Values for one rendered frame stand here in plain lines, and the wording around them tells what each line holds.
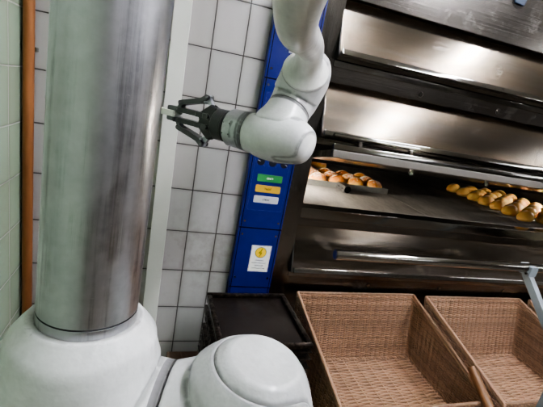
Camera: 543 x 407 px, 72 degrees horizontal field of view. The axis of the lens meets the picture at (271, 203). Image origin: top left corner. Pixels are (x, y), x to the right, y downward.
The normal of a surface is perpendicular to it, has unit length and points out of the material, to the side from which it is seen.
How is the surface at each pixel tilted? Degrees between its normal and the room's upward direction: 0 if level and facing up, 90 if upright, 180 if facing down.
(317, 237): 70
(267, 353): 6
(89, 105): 87
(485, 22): 90
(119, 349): 48
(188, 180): 90
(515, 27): 90
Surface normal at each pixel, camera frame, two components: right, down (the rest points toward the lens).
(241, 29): 0.25, 0.31
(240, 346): 0.35, -0.89
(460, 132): 0.29, -0.04
